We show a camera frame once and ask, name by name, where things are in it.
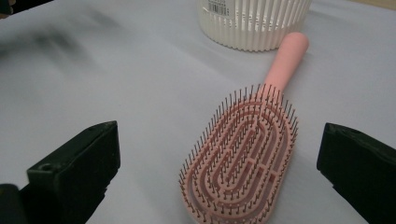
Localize white plastic basket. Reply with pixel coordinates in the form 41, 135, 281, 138
196, 0, 313, 52

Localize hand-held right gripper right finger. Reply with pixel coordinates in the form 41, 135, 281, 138
316, 122, 396, 224

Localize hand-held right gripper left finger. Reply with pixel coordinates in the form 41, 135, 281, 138
18, 120, 121, 224

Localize pink hairbrush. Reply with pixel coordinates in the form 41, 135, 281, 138
177, 31, 310, 224

